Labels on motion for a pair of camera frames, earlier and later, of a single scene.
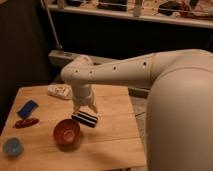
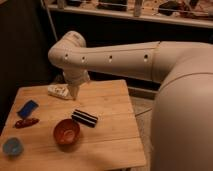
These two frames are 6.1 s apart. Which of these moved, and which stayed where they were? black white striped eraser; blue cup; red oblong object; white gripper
Moved: white gripper
Stayed: blue cup; black white striped eraser; red oblong object
